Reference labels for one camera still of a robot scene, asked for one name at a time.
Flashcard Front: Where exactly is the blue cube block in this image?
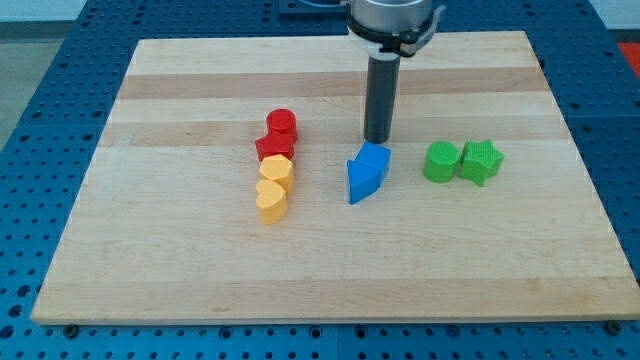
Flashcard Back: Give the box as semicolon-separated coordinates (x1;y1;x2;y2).
355;142;392;184

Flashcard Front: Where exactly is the green cylinder block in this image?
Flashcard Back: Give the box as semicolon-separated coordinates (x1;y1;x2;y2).
423;141;460;183

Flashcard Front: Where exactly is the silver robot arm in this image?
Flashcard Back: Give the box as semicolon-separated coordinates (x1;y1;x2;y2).
346;0;446;61

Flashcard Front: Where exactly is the green star block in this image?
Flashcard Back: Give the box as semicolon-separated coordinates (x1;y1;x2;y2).
459;139;504;186

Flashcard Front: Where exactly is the light wooden board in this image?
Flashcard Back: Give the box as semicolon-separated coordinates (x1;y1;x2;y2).
31;31;639;326

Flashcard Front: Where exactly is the yellow hexagon block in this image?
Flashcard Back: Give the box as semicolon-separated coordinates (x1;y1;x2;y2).
259;154;295;194

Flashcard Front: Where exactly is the red cylinder block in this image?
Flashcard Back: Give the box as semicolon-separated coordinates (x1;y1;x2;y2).
266;108;298;143

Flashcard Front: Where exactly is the blue perforated table frame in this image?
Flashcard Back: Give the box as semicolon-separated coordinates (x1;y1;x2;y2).
1;1;639;359

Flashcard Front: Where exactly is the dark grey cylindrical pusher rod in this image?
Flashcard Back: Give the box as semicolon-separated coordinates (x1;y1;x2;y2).
363;57;401;144

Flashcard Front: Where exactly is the blue triangle block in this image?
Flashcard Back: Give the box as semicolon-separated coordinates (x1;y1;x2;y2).
347;160;385;205

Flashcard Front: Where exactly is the red star block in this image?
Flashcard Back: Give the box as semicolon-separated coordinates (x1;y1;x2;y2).
255;132;295;161

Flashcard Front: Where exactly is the yellow heart block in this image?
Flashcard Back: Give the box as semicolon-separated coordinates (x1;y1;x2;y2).
255;180;288;224

